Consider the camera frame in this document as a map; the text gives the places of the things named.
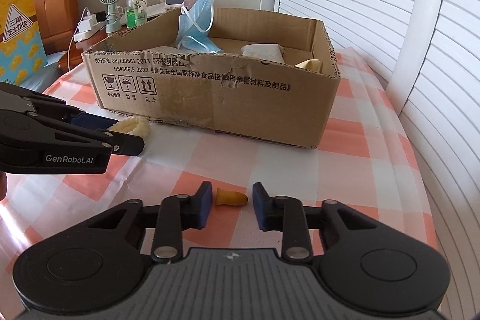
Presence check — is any yellow blue printed bag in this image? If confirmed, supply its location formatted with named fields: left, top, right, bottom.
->
left=0, top=0, right=47, bottom=85

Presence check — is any pink checkered tablecloth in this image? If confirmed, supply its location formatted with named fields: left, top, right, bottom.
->
left=1, top=49, right=436, bottom=319

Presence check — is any green tube bottle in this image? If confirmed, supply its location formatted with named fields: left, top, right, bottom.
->
left=134, top=0, right=147, bottom=27

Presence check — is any grey fabric pouch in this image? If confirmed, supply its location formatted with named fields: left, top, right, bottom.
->
left=149, top=46, right=182, bottom=55
left=241, top=44, right=284, bottom=63

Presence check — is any wooden nightstand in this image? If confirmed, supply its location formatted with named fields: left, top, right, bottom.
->
left=58, top=28, right=108, bottom=74

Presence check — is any white charging cable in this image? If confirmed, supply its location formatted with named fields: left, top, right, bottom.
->
left=67, top=7, right=93, bottom=72

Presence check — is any blue face mask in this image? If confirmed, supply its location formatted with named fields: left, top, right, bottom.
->
left=176, top=0, right=223, bottom=54

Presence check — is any blue grey bedding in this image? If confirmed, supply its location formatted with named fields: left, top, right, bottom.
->
left=19, top=51, right=67, bottom=93

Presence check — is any white power strip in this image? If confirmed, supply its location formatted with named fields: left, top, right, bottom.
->
left=73, top=14, right=106, bottom=42

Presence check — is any yellow cleaning cloth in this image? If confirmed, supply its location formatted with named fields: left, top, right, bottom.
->
left=295, top=58, right=323, bottom=73

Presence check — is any orange finger cot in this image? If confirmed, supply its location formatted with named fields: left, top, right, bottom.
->
left=215, top=188, right=248, bottom=207

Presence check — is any white louvered closet door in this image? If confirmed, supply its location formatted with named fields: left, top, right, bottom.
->
left=274, top=0, right=479, bottom=319

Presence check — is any cream hair scrunchie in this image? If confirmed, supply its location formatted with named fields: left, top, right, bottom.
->
left=107, top=116, right=150, bottom=140

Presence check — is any cardboard box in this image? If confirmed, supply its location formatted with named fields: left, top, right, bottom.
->
left=82, top=8, right=341, bottom=149

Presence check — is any green lighter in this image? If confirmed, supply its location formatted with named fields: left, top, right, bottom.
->
left=124, top=6, right=136, bottom=28

